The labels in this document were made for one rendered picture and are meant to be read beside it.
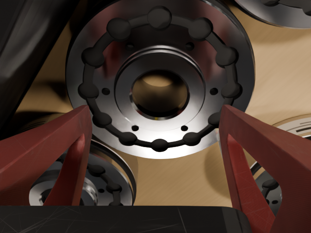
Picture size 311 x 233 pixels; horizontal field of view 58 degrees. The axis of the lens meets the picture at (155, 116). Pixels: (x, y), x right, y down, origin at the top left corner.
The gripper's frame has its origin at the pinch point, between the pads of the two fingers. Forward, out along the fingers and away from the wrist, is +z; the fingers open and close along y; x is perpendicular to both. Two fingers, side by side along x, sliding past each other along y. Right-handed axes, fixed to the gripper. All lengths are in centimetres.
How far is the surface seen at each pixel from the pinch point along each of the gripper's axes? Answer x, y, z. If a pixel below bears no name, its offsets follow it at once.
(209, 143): 3.7, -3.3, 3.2
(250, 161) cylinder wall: 6.7, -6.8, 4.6
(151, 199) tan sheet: 13.3, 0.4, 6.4
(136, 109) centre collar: 1.0, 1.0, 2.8
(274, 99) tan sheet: 2.5, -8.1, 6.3
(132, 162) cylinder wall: 7.3, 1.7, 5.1
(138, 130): 2.8, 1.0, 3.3
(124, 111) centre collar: 1.0, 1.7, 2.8
